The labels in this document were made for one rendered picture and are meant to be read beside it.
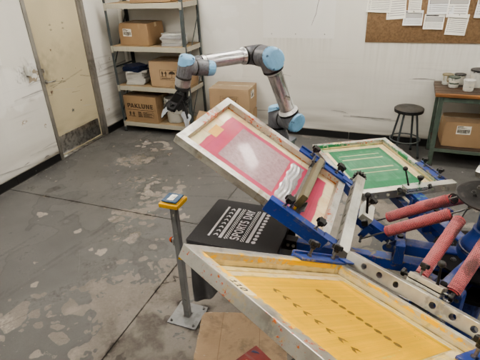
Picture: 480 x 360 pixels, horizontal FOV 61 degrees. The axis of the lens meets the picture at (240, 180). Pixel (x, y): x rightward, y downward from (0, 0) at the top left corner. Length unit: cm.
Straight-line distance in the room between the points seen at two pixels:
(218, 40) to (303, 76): 132
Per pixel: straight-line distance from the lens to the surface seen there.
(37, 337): 327
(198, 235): 215
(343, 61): 566
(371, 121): 583
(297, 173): 206
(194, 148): 174
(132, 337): 302
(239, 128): 212
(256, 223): 221
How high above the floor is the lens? 217
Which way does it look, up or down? 27 degrees down
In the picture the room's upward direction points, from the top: 2 degrees counter-clockwise
